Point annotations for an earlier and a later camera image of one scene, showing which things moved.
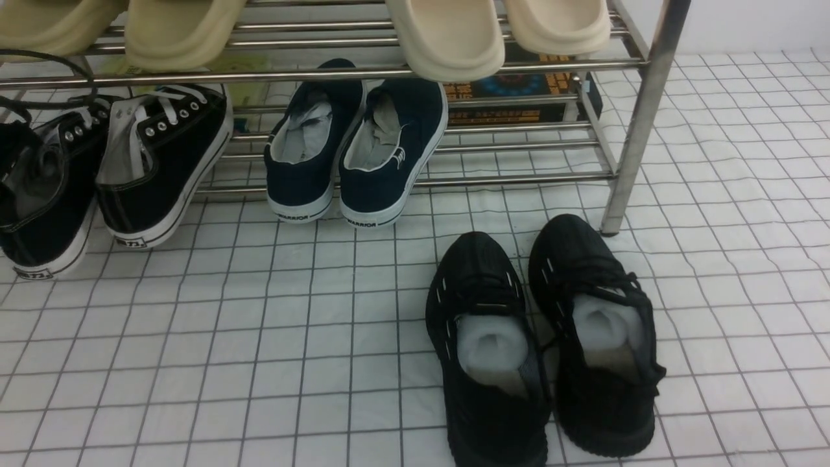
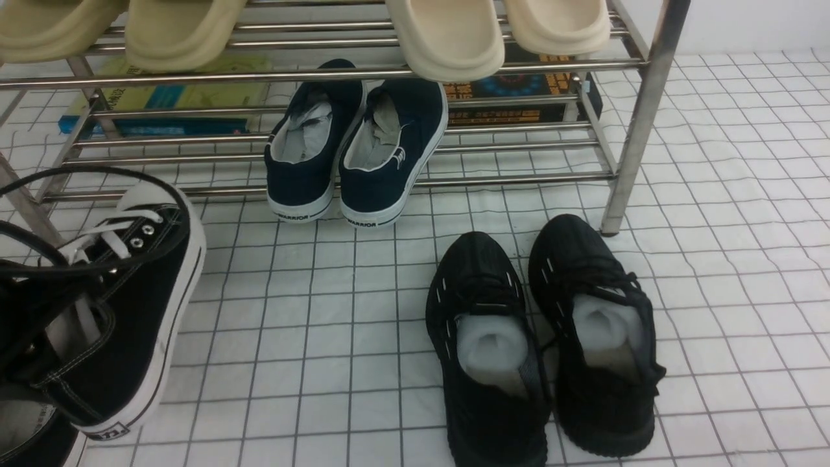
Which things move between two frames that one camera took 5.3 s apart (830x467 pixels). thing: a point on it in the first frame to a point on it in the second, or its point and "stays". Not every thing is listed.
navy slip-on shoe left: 307,144 stays
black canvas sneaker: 161,147 to 89,331
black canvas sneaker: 49,176 to 34,430
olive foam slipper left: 63,28 stays
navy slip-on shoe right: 396,132 stays
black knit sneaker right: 605,370 stays
